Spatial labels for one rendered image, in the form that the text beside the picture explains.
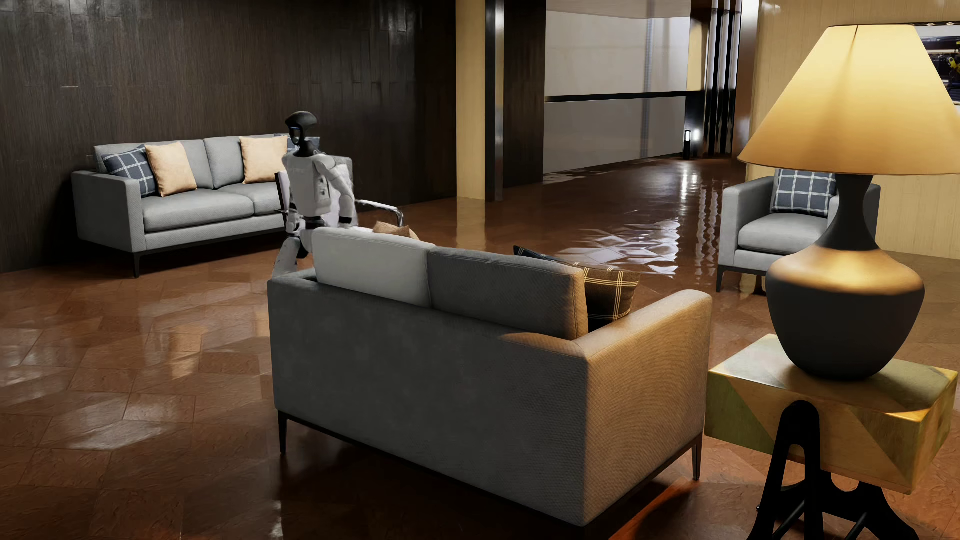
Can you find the dark grey sofa back cushion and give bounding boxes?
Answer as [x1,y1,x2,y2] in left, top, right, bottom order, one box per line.
[426,246,591,342]

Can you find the light grey sofa back cushion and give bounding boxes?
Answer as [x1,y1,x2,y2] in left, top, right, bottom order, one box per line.
[311,226,437,309]

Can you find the large grey fabric sofa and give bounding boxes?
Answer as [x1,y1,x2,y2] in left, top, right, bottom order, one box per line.
[267,225,714,528]

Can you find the grey sofa with black legs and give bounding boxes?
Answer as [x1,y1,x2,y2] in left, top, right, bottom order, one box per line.
[71,133,355,279]

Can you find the small tan pillow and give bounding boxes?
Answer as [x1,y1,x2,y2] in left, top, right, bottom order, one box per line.
[372,220,421,242]

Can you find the dark brown plaid pillow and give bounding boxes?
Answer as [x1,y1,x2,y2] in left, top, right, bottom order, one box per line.
[513,245,642,333]

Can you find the white humanoid robot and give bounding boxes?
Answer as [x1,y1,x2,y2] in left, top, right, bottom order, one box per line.
[271,111,407,279]

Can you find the tan square pillow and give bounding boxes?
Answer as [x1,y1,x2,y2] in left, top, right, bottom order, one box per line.
[144,141,198,198]
[238,135,291,185]

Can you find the grey armchair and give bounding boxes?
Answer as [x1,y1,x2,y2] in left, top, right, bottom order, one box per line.
[716,176,882,294]

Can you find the dark round lamp base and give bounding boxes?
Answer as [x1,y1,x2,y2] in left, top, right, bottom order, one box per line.
[765,174,926,381]

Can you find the cream conical lamp shade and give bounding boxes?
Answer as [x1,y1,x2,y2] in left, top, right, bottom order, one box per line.
[738,24,960,177]

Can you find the gold side table black legs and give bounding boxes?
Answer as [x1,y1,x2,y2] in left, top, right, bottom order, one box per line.
[703,333,960,540]

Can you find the framed wall picture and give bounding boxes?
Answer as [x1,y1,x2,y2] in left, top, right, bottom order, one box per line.
[913,21,960,105]

